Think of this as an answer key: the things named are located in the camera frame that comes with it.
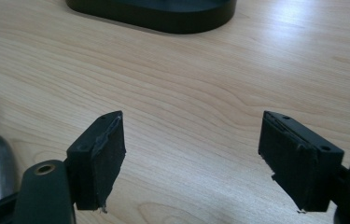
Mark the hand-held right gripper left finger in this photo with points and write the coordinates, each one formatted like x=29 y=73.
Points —
x=96 y=168

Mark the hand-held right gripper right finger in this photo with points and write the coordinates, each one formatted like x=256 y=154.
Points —
x=300 y=165

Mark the black oval tray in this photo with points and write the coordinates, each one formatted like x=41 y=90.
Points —
x=163 y=14

